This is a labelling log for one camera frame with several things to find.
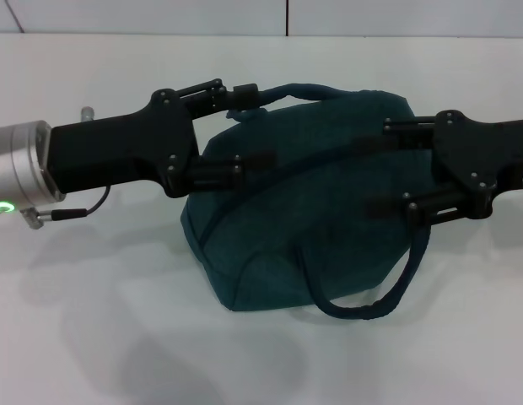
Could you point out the thin black vertical rod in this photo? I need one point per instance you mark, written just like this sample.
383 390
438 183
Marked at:
287 17

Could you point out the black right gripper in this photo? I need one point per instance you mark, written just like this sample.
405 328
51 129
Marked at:
485 156

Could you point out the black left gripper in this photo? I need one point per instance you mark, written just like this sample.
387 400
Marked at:
126 147

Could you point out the dark teal lunch bag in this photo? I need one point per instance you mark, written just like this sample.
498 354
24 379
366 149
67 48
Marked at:
308 202

